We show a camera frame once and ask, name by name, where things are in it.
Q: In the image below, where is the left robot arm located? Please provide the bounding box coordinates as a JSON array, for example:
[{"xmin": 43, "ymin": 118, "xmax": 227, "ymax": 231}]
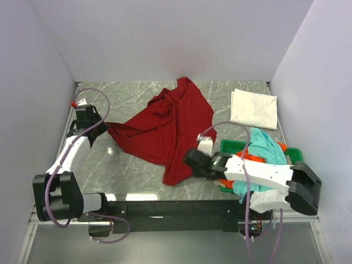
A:
[{"xmin": 32, "ymin": 104, "xmax": 110, "ymax": 222}]

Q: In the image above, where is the green plastic bin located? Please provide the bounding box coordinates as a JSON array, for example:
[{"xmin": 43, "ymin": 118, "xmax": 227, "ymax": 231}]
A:
[{"xmin": 218, "ymin": 139, "xmax": 304, "ymax": 197}]

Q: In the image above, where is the teal t shirt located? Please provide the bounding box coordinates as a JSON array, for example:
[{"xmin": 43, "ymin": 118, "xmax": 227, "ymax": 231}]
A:
[{"xmin": 239, "ymin": 128, "xmax": 287, "ymax": 204}]

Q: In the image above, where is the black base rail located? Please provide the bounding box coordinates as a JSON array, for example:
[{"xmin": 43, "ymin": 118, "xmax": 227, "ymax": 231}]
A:
[{"xmin": 87, "ymin": 200, "xmax": 273, "ymax": 237}]

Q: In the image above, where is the red t shirt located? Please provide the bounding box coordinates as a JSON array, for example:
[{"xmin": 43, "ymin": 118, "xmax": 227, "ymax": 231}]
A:
[{"xmin": 108, "ymin": 77, "xmax": 214, "ymax": 186}]

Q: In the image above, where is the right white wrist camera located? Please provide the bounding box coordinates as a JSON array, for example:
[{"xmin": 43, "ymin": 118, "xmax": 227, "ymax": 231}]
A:
[{"xmin": 196, "ymin": 134, "xmax": 214, "ymax": 156}]

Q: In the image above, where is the folded white t shirt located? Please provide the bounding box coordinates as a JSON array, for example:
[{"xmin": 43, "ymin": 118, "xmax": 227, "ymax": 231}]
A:
[{"xmin": 230, "ymin": 89, "xmax": 278, "ymax": 130}]

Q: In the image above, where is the orange t shirt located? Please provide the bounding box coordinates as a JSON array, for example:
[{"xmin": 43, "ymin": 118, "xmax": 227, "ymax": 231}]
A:
[{"xmin": 217, "ymin": 140, "xmax": 293, "ymax": 196}]

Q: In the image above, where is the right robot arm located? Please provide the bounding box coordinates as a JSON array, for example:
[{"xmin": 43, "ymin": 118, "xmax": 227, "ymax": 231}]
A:
[{"xmin": 183, "ymin": 148, "xmax": 322, "ymax": 219}]

